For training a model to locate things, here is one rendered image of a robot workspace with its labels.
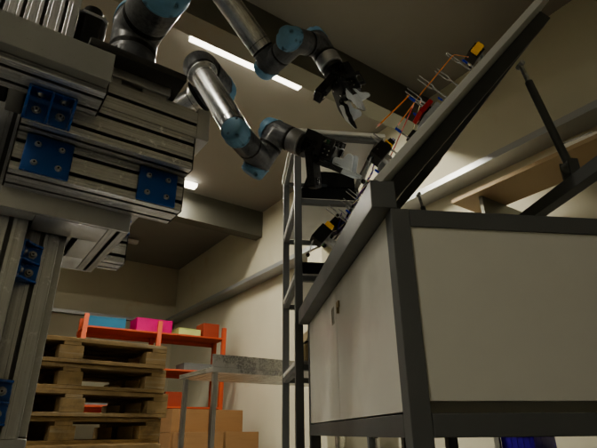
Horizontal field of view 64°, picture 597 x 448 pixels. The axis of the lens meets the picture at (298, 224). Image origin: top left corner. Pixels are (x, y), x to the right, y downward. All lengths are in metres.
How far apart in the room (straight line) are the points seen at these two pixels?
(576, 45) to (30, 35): 4.27
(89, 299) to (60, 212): 9.10
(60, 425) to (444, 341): 2.82
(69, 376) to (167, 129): 2.49
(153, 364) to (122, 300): 6.83
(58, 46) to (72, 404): 2.69
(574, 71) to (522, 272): 3.65
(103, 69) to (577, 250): 1.05
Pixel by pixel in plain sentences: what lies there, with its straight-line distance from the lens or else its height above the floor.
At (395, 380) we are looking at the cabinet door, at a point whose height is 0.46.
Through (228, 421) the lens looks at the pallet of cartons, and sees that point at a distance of 6.75.
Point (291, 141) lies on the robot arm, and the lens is 1.41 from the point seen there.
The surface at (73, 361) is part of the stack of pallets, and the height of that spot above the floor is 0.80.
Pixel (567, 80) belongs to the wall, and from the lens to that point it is 4.64.
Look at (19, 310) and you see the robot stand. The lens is 1.21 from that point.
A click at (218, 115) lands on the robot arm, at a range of 1.41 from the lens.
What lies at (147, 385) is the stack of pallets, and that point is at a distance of 3.62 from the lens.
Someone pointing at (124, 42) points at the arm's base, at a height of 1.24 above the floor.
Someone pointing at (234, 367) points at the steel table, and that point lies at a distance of 3.93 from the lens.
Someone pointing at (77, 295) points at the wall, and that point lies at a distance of 10.22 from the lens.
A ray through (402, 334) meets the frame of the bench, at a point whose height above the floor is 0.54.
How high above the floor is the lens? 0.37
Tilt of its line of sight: 24 degrees up
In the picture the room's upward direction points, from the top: 1 degrees counter-clockwise
